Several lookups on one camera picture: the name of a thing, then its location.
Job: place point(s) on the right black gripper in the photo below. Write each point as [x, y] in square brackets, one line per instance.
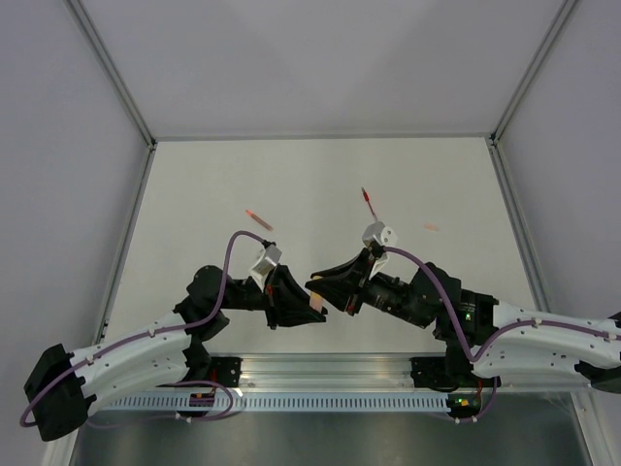
[343, 284]

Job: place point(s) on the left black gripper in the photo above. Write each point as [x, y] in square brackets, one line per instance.
[285, 302]

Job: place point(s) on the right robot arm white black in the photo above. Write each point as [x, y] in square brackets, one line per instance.
[485, 338]

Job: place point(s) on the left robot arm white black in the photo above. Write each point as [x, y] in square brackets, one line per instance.
[66, 387]

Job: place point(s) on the slim orange-tip pen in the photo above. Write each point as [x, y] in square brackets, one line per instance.
[258, 219]

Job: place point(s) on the red thin pen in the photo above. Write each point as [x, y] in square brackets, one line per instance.
[368, 202]

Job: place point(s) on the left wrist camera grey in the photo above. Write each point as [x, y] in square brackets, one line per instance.
[267, 260]

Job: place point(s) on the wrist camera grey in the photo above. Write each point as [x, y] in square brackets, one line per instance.
[267, 260]
[381, 234]

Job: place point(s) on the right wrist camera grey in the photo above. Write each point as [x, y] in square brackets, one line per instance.
[381, 234]

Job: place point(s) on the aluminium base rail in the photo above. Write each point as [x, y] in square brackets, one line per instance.
[362, 371]

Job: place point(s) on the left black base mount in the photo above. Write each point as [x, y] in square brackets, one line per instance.
[225, 370]

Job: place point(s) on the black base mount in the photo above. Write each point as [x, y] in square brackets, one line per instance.
[439, 374]
[225, 370]

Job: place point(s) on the white slotted cable duct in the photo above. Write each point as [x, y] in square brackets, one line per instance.
[282, 402]

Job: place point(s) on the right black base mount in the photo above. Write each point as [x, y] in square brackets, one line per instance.
[439, 374]

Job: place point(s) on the aluminium frame left post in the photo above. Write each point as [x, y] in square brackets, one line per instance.
[88, 28]

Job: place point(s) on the aluminium frame post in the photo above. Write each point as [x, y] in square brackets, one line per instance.
[88, 28]
[545, 47]

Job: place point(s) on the aluminium frame right post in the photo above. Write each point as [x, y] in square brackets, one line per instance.
[545, 47]

